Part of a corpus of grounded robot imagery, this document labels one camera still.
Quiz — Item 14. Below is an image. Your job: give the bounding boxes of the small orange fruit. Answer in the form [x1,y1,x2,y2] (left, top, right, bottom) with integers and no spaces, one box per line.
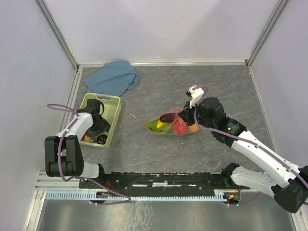
[81,135,92,142]

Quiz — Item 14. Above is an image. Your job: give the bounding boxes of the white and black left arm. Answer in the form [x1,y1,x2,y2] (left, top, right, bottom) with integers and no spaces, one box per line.
[44,99,111,188]

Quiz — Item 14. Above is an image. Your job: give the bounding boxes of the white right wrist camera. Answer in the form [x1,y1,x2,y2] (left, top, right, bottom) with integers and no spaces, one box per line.
[186,85,208,108]

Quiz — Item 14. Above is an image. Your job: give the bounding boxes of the clear zip top bag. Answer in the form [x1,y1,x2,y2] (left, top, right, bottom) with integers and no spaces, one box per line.
[143,108,199,136]

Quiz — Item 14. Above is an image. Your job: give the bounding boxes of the blue cloth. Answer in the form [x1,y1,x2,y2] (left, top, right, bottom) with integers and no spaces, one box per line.
[84,60,139,96]

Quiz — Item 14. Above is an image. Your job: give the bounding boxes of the light blue cable duct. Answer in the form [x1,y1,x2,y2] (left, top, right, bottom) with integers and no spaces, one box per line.
[45,190,229,201]

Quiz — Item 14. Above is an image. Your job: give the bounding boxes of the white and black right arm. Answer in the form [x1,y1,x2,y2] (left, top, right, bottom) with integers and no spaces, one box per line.
[178,97,308,213]

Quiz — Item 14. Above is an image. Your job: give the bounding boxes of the red apple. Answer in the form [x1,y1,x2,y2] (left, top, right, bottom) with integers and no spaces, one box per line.
[173,119,188,136]

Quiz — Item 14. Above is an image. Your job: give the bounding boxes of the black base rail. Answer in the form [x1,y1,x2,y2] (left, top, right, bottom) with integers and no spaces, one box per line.
[78,171,251,197]

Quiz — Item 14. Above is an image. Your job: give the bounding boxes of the orange peach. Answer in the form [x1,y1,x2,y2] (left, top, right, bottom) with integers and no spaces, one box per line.
[188,124,199,133]

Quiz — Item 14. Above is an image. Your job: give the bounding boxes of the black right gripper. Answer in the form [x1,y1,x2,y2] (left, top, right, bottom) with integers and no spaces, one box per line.
[178,98,215,130]

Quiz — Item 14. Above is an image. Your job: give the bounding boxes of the purple eggplant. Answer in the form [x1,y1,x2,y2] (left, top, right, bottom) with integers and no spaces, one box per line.
[160,113,178,123]

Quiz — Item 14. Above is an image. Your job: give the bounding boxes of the green lettuce leaves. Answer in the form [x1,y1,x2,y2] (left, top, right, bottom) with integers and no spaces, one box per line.
[143,119,171,133]

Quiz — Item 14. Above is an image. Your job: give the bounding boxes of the yellow banana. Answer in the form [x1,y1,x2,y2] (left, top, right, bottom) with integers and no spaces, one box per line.
[156,120,166,128]

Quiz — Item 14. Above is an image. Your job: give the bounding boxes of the pale green perforated basket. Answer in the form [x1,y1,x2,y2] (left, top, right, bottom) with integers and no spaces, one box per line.
[79,93,122,149]

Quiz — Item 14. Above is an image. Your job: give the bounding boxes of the dark purple fruit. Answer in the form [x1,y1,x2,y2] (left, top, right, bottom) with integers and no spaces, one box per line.
[96,134,108,145]

